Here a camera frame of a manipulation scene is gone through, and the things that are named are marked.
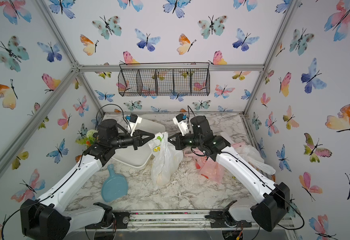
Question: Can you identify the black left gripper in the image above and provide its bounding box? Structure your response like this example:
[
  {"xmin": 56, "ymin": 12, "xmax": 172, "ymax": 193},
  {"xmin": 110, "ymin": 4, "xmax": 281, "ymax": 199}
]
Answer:
[{"xmin": 109, "ymin": 129, "xmax": 154, "ymax": 151}]

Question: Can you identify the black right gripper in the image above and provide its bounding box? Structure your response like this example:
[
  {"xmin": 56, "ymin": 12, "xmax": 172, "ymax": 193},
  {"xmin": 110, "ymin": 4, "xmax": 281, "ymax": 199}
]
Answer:
[{"xmin": 168, "ymin": 131, "xmax": 205, "ymax": 151}]

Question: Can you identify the white lemon print plastic bag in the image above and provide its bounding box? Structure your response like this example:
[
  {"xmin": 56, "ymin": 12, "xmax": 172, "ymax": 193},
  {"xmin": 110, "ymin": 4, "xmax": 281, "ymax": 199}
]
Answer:
[{"xmin": 148, "ymin": 132, "xmax": 183, "ymax": 190}]

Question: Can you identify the pink apple print plastic bag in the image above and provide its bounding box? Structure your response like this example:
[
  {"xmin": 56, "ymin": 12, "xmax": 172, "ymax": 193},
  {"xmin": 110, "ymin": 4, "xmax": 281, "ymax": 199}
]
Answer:
[{"xmin": 184, "ymin": 146, "xmax": 252, "ymax": 187}]

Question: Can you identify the white cartoon print plastic bag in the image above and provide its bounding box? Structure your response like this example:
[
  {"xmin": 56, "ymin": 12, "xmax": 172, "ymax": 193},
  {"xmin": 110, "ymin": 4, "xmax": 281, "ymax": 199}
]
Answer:
[{"xmin": 220, "ymin": 132, "xmax": 276, "ymax": 182}]

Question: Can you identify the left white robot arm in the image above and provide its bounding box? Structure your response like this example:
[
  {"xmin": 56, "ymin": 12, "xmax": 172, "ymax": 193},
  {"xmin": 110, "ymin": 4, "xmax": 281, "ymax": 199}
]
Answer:
[{"xmin": 20, "ymin": 118, "xmax": 155, "ymax": 240}]

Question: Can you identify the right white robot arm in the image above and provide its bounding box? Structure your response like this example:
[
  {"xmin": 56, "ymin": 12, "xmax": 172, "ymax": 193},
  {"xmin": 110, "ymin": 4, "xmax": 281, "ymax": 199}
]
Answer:
[{"xmin": 169, "ymin": 114, "xmax": 290, "ymax": 232}]

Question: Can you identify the potted plant white pot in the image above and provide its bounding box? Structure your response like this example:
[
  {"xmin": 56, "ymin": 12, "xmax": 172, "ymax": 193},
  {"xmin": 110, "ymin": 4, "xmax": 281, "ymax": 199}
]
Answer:
[{"xmin": 75, "ymin": 129, "xmax": 98, "ymax": 148}]

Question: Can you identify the blue paddle shaped board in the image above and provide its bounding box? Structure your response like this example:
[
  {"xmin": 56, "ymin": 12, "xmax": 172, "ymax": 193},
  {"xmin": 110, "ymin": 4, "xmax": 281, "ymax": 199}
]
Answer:
[{"xmin": 101, "ymin": 164, "xmax": 129, "ymax": 203}]

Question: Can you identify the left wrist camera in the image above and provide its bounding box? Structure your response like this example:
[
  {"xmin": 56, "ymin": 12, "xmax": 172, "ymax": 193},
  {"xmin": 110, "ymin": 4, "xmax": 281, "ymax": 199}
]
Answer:
[{"xmin": 126, "ymin": 114, "xmax": 143, "ymax": 137}]

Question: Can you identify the black wire mesh basket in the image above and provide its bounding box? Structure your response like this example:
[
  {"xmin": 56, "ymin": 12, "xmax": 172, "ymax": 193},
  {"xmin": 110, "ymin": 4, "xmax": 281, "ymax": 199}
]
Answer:
[{"xmin": 117, "ymin": 62, "xmax": 210, "ymax": 97}]

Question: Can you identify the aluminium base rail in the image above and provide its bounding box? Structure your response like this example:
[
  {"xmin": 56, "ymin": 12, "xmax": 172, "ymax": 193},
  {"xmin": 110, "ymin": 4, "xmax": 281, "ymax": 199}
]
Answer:
[{"xmin": 44, "ymin": 209, "xmax": 295, "ymax": 232}]

